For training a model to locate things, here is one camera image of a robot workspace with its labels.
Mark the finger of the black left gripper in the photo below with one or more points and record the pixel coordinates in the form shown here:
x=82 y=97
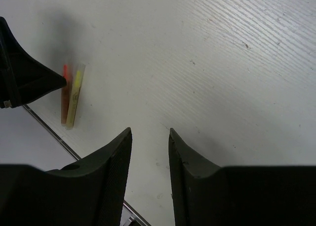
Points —
x=22 y=78

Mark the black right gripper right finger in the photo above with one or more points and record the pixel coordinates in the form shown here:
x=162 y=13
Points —
x=205 y=194

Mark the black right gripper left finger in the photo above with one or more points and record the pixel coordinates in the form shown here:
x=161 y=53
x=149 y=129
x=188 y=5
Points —
x=88 y=192

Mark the yellow thin highlighter pen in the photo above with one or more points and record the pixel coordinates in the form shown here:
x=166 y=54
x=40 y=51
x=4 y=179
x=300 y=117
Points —
x=74 y=95

